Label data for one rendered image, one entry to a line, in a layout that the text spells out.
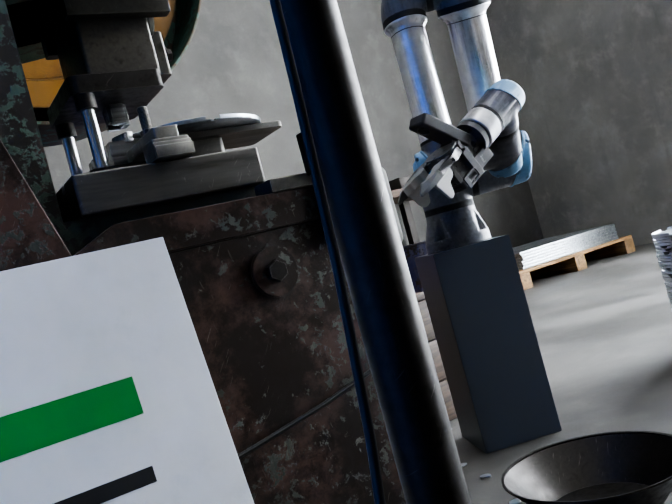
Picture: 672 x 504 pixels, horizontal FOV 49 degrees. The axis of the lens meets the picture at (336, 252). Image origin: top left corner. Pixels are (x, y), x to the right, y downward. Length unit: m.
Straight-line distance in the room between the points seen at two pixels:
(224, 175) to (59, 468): 0.50
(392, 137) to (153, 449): 5.08
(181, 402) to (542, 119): 5.81
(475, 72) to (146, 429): 1.05
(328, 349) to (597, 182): 5.28
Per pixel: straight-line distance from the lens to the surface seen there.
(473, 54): 1.66
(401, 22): 1.62
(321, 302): 1.17
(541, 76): 6.58
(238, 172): 1.18
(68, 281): 1.01
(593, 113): 6.28
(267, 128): 1.41
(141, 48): 1.36
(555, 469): 1.40
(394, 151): 5.89
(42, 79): 1.76
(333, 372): 1.18
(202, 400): 1.01
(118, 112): 1.36
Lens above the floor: 0.49
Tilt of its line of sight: 1 degrees up
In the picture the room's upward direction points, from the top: 15 degrees counter-clockwise
